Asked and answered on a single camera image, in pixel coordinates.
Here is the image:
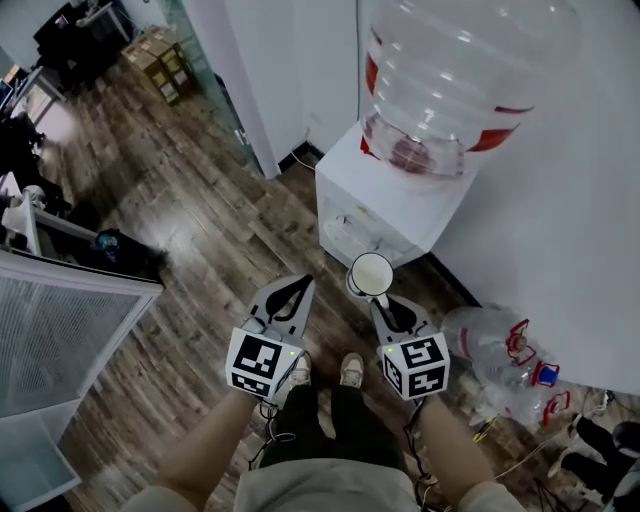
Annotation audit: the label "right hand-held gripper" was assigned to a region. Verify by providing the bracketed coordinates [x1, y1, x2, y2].
[368, 295, 451, 401]

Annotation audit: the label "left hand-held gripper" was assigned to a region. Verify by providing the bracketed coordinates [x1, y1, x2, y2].
[224, 273, 317, 401]

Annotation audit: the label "white cup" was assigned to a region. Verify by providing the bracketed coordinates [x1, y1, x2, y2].
[345, 252, 395, 309]

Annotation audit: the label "white water dispenser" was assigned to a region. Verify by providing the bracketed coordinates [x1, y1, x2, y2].
[314, 119, 481, 269]

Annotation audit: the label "person's right forearm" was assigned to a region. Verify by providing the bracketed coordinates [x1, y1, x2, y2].
[414, 397, 501, 504]

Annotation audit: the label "person's left forearm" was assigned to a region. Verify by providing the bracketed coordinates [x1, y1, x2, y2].
[157, 389, 274, 496]

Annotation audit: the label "clear large water jug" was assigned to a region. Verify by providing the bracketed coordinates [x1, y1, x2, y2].
[359, 0, 586, 181]

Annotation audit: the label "person's left shoe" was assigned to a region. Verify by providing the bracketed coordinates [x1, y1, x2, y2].
[287, 352, 313, 389]

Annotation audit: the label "person's shoe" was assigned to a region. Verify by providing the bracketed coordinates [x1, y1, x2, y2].
[339, 352, 365, 389]
[287, 352, 313, 389]

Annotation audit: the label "person's right shoe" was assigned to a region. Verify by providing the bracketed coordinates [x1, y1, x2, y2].
[339, 352, 365, 389]

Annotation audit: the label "person's dark trousers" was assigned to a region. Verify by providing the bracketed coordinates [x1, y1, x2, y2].
[259, 382, 406, 471]

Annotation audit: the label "empty bottle with blue cap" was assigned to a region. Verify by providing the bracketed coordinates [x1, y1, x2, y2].
[474, 349, 561, 396]

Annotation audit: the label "yellow black tool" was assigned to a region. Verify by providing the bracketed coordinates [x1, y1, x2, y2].
[472, 414, 501, 444]

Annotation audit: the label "black trash bin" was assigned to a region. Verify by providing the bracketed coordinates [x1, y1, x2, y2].
[64, 227, 166, 284]

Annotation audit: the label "person's beige shirt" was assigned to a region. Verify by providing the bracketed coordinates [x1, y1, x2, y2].
[119, 457, 531, 512]

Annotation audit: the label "black tripod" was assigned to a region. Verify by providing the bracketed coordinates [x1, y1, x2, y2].
[532, 477, 601, 512]

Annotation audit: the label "frosted glass door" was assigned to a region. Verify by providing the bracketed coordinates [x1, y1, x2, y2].
[164, 0, 264, 176]

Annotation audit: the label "dark cardboard box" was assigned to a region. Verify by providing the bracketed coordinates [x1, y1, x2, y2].
[144, 42, 197, 106]

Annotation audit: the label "light cardboard box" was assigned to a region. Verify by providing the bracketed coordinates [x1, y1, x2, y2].
[122, 29, 176, 66]

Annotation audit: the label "small white desk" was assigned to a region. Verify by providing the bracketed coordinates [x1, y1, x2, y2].
[9, 64, 66, 119]

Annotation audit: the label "black office chair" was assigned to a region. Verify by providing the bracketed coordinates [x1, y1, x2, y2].
[39, 29, 104, 86]

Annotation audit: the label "black monitor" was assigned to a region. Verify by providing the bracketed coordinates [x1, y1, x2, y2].
[34, 12, 76, 46]

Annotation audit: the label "empty bottle with red handle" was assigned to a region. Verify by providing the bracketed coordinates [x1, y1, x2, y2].
[442, 305, 539, 371]
[469, 384, 572, 429]

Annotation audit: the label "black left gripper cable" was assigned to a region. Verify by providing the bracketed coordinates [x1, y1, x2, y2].
[247, 399, 296, 471]

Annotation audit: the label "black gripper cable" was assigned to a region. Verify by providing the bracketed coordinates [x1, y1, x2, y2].
[402, 399, 441, 512]
[247, 399, 296, 471]

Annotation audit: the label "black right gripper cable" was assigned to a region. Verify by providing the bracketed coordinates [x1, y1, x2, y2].
[402, 399, 441, 512]

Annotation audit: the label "white dispenser power cord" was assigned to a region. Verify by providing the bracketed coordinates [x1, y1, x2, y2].
[289, 127, 321, 169]

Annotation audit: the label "thin white floor cable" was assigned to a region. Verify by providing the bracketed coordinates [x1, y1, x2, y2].
[494, 389, 609, 484]

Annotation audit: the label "glass partition with white frame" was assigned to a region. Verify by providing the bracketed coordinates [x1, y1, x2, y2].
[0, 249, 164, 511]

